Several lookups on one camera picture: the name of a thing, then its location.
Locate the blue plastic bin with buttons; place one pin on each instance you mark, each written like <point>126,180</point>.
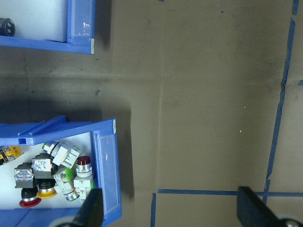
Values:
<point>71,131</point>

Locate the blue plastic bin with capacitor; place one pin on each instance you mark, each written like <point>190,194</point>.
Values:
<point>47,46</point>

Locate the green push button white body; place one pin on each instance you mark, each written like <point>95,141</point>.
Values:
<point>65,186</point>

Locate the red lamp button white body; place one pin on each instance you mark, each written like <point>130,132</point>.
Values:
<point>82,170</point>

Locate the yellow mushroom button grey block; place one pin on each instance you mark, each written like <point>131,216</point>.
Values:
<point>42,165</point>

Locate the red mushroom button grey block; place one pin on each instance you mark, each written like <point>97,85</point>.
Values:
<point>23,176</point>

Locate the small parts in right bin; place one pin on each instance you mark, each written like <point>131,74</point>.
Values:
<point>7,189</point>

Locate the white foam liner under capacitor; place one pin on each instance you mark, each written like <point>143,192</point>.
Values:
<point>40,19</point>

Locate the black cylindrical capacitor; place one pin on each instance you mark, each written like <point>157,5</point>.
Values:
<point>7,27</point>

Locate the yellow and black selector switch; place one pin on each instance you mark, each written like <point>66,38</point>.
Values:
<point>9,153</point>

